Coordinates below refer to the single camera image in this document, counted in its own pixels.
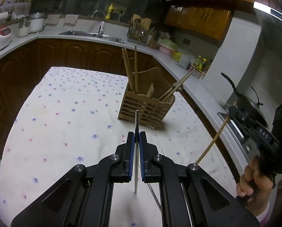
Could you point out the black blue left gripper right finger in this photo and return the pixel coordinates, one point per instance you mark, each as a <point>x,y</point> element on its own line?
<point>189,196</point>

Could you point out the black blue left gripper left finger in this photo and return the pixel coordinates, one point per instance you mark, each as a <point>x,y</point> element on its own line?
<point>83,196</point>

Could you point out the steel chopstick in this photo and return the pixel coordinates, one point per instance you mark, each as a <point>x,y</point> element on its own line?
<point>136,154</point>
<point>154,196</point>

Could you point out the bamboo chopstick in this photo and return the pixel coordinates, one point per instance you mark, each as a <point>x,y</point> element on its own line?
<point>128,69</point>
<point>169,91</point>
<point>178,86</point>
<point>213,140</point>
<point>136,70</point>

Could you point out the brown lower kitchen cabinets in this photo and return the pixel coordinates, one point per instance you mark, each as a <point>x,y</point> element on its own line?
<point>22,69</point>

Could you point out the brown kitchen cabinets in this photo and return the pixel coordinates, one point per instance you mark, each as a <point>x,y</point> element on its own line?
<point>22,69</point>
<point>211,17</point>

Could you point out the brown upper kitchen cabinets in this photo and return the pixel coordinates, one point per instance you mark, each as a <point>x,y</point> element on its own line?
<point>211,17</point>

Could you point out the steel kitchen sink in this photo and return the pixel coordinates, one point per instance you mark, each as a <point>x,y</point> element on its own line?
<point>94,35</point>

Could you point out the person's right hand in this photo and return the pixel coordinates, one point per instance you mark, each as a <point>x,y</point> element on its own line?
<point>255,185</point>

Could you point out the black wok pan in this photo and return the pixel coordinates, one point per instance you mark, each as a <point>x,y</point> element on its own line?
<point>246,105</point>

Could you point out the white floral tablecloth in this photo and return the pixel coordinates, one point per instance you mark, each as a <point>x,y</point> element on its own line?
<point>70,117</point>

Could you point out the condiment bottles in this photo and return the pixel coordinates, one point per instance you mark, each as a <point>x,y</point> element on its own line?
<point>201,64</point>

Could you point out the wooden slatted utensil holder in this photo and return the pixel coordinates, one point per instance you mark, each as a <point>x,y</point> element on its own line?
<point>147,100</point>

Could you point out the yellow cup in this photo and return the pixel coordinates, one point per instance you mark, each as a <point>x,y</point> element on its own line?
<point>176,56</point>

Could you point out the pink green lidded container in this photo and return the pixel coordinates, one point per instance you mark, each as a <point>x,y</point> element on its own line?
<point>166,47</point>

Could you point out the countertop dish rack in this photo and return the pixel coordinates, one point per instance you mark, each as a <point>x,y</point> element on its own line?
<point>139,30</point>

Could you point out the grey hanging cloth right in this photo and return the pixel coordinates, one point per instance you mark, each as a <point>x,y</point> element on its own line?
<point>71,20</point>

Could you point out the grey hanging cloth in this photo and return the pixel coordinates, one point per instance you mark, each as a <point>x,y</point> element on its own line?
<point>52,19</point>
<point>71,20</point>

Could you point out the grey hanging cloth left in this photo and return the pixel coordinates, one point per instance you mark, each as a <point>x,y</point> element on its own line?
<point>52,19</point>

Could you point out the small white canister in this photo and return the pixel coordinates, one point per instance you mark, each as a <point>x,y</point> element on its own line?
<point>23,28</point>

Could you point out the white rice cooker pot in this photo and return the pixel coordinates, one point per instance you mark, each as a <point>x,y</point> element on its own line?
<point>36,22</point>

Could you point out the yellow detergent bottle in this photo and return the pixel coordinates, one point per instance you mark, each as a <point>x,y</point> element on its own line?
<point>109,11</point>

